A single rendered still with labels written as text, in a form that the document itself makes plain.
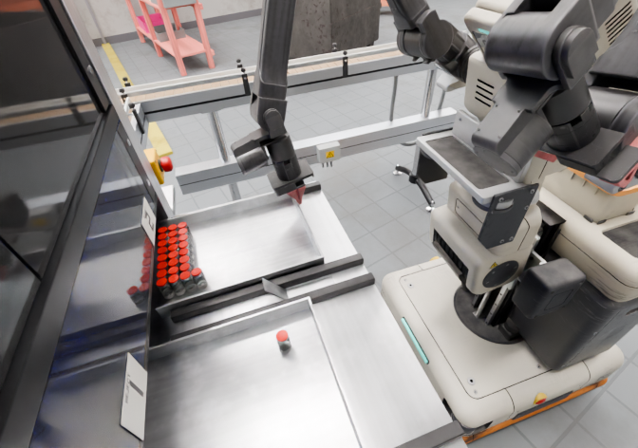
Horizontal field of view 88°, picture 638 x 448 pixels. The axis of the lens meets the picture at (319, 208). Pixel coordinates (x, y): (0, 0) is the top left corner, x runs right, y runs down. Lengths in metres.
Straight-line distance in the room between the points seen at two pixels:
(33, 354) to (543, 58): 0.50
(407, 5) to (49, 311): 0.75
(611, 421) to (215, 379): 1.50
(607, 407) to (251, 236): 1.50
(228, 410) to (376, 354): 0.26
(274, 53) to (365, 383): 0.60
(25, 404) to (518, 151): 0.49
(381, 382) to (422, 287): 0.90
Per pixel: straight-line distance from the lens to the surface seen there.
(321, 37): 4.27
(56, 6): 0.71
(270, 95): 0.68
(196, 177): 1.77
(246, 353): 0.65
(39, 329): 0.38
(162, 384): 0.68
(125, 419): 0.49
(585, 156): 0.51
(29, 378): 0.36
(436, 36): 0.82
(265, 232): 0.83
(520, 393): 1.37
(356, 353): 0.63
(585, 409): 1.78
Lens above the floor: 1.45
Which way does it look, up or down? 41 degrees down
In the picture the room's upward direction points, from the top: 4 degrees counter-clockwise
